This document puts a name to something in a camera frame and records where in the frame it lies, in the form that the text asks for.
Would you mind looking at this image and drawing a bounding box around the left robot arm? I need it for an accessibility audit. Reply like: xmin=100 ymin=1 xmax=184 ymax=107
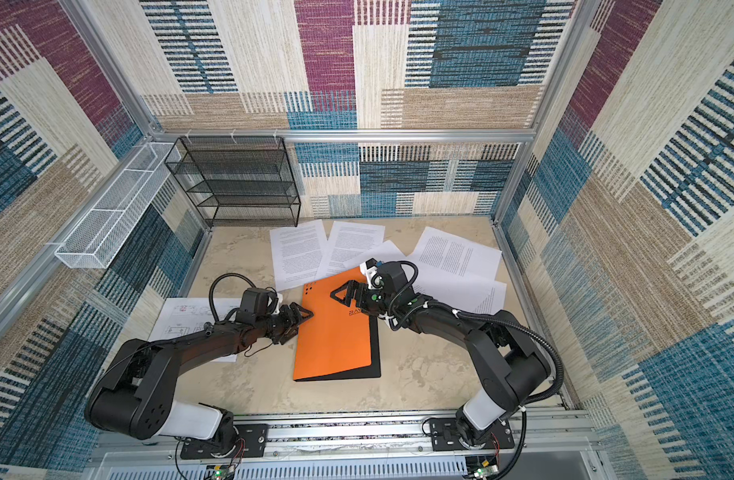
xmin=84 ymin=283 xmax=314 ymax=451

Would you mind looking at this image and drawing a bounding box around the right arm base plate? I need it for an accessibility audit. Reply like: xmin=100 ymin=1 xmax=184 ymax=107
xmin=421 ymin=417 xmax=516 ymax=451

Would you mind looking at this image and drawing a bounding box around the black wire mesh shelf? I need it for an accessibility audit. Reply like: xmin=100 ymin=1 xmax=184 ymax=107
xmin=164 ymin=136 xmax=301 ymax=227

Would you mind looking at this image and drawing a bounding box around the lower right printed sheet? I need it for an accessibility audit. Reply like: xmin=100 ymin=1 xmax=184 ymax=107
xmin=414 ymin=264 xmax=507 ymax=314

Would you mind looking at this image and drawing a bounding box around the blank-side white sheet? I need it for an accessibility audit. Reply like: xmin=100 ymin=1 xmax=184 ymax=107
xmin=351 ymin=240 xmax=406 ymax=273

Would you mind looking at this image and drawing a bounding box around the white wire mesh basket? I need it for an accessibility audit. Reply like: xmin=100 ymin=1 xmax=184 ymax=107
xmin=55 ymin=142 xmax=172 ymax=269

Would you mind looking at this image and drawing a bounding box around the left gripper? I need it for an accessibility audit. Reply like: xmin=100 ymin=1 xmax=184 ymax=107
xmin=255 ymin=301 xmax=313 ymax=343

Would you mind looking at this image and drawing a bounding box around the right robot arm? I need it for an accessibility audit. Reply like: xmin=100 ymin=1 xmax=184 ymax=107
xmin=330 ymin=259 xmax=565 ymax=449

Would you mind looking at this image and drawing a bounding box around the far right printed sheet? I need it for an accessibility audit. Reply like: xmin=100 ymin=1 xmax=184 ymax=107
xmin=409 ymin=227 xmax=502 ymax=280

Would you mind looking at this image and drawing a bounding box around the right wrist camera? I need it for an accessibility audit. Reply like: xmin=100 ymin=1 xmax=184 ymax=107
xmin=359 ymin=258 xmax=408 ymax=293

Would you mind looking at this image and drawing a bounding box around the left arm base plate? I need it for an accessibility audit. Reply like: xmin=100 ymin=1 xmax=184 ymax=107
xmin=178 ymin=424 xmax=269 ymax=461

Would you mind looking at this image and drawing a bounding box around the orange black file folder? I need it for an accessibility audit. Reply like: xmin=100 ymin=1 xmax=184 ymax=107
xmin=293 ymin=268 xmax=381 ymax=382

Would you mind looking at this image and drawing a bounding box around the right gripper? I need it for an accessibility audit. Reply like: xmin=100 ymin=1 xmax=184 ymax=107
xmin=330 ymin=281 xmax=397 ymax=317

